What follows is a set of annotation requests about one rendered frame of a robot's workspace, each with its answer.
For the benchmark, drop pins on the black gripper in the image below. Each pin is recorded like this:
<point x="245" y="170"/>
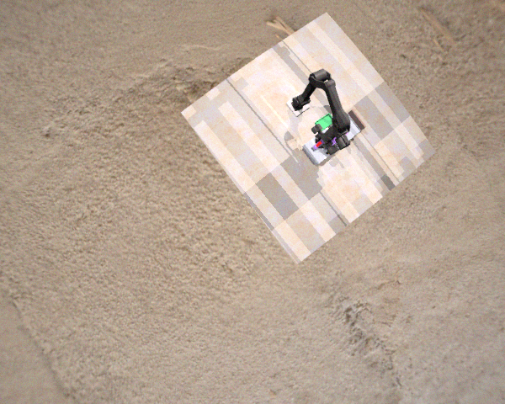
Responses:
<point x="325" y="137"/>

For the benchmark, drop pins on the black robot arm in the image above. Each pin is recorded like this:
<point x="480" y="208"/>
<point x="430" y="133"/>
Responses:
<point x="340" y="121"/>

